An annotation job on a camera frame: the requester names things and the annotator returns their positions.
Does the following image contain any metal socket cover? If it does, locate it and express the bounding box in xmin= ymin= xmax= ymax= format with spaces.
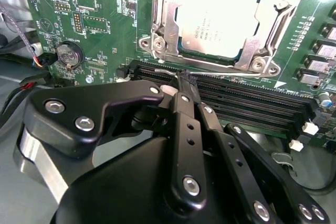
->
xmin=151 ymin=0 xmax=299 ymax=74

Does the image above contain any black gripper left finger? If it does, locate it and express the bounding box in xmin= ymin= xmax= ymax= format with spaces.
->
xmin=13 ymin=70 xmax=207 ymax=214

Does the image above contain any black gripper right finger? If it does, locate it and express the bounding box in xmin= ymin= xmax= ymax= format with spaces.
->
xmin=186 ymin=74 xmax=330 ymax=224

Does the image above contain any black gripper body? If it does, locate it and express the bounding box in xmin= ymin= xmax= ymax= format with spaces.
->
xmin=50 ymin=102 xmax=252 ymax=224

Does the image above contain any silver CPU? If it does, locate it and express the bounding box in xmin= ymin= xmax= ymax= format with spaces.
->
xmin=175 ymin=0 xmax=266 ymax=60

